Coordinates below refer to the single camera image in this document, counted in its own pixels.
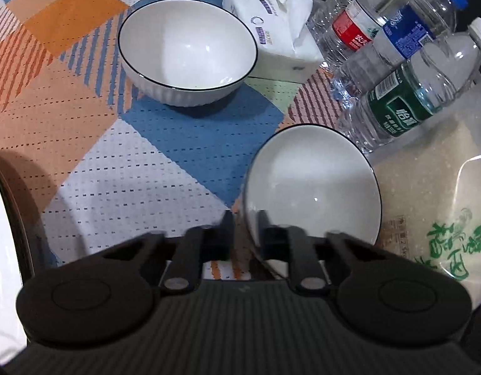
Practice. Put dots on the red label water bottle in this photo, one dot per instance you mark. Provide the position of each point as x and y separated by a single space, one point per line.
351 27

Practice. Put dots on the green label water bottle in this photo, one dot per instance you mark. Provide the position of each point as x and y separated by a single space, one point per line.
396 105

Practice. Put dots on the white bowl black rim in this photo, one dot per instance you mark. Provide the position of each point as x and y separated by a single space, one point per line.
4 265
187 50
314 179

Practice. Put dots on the blue label water bottle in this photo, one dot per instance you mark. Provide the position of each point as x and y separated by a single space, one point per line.
404 33

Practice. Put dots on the white tissue pack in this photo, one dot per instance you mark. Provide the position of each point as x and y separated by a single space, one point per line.
271 15

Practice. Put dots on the colourful checkered tablecloth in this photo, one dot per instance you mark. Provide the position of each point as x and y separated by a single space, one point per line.
88 105

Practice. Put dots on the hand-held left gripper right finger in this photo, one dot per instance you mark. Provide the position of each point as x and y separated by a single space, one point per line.
269 242

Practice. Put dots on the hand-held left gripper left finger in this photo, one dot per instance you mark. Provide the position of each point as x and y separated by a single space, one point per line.
220 238

